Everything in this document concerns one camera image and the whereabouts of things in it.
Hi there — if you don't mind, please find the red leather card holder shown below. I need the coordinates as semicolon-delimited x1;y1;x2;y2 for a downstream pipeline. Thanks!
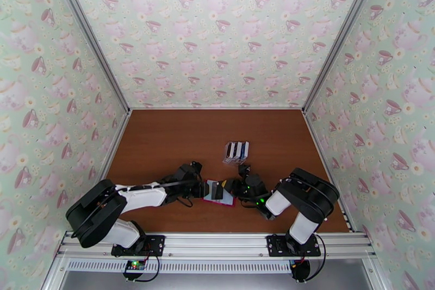
203;178;237;209

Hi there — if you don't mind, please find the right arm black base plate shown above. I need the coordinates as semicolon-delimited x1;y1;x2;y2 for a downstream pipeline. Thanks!
266;235;322;258

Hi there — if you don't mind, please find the aluminium mounting rail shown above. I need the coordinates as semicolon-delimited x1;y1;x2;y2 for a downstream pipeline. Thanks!
55;230;378;260

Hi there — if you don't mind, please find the black cable at circuit board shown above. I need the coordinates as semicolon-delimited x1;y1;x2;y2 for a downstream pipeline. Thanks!
134;255;160;283

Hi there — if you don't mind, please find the black round electronics mount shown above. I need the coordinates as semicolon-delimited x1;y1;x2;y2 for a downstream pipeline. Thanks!
289;260;311;283

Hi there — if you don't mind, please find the black cable at round mount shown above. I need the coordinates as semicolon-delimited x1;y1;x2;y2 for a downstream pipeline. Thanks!
306;235;328;281

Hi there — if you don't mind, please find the aluminium table side rail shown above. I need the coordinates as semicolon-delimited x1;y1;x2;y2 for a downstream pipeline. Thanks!
102;110;133;181
302;110;356;233

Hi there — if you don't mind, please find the aluminium frame post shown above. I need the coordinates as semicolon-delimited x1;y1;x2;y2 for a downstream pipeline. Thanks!
46;0;132;113
301;0;388;114

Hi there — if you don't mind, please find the perforated metal cable tray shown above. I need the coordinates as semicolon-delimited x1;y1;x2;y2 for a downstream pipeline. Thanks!
64;258;296;274

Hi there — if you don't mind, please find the clear acrylic card stand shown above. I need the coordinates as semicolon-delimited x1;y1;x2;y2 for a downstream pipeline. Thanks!
222;141;251;166

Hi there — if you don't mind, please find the circuit board with green light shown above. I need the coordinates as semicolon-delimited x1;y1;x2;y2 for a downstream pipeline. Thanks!
123;260;146;273

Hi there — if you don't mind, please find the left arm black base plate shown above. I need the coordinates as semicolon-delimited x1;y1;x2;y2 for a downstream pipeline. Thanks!
111;235;166;258

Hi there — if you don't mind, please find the aluminium table back rail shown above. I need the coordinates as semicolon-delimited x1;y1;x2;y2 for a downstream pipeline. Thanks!
130;106;304;111

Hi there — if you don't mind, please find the aluminium frame leg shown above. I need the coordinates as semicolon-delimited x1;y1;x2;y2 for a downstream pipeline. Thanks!
40;251;69;290
362;255;392;290

